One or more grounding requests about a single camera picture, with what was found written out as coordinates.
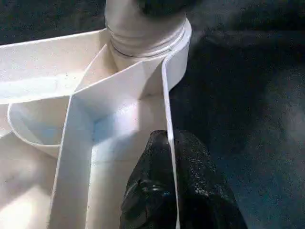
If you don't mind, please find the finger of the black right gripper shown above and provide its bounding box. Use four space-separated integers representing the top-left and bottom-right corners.
136 0 199 18

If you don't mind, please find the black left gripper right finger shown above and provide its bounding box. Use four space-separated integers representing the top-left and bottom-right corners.
173 129 246 229

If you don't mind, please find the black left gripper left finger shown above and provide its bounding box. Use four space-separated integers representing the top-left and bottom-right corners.
120 130 179 229

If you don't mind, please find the white plastic table leg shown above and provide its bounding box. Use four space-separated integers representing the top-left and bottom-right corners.
104 0 187 58

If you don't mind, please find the white plastic table top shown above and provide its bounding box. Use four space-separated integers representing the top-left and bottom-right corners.
0 18 193 229

